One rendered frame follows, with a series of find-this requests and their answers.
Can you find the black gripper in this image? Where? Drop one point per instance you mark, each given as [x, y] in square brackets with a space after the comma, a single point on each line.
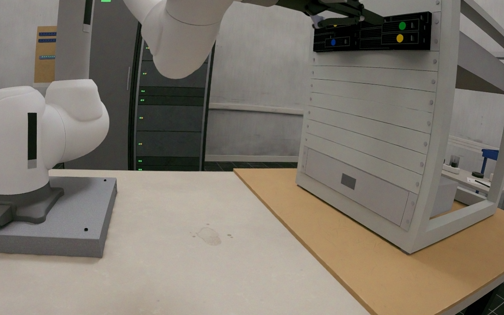
[354, 9]

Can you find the tan flat board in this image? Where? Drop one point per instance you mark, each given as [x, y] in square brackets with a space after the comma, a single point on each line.
[381, 277]

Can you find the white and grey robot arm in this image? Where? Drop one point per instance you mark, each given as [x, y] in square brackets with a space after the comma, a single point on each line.
[36, 133]

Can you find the white server rack frame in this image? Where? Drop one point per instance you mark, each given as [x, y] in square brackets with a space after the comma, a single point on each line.
[376, 126]

